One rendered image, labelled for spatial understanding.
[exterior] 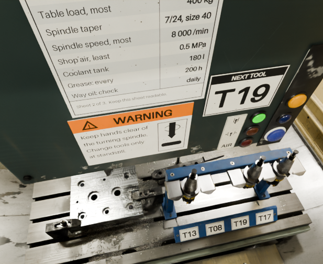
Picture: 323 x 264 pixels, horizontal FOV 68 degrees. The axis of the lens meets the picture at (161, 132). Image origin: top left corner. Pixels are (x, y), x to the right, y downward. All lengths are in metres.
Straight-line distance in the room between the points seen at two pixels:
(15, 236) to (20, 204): 0.17
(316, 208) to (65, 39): 1.36
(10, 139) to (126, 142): 0.14
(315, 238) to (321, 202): 0.17
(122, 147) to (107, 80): 0.12
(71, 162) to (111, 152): 0.06
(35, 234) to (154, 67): 1.05
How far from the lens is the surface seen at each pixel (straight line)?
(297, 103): 0.39
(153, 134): 0.34
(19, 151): 0.36
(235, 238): 1.13
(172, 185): 0.82
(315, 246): 1.41
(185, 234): 1.06
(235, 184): 0.86
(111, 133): 0.32
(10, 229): 1.53
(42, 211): 1.24
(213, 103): 0.32
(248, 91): 0.33
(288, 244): 1.41
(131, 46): 0.24
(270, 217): 1.17
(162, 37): 0.24
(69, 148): 0.35
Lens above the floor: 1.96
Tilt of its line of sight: 53 degrees down
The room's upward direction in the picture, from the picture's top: straight up
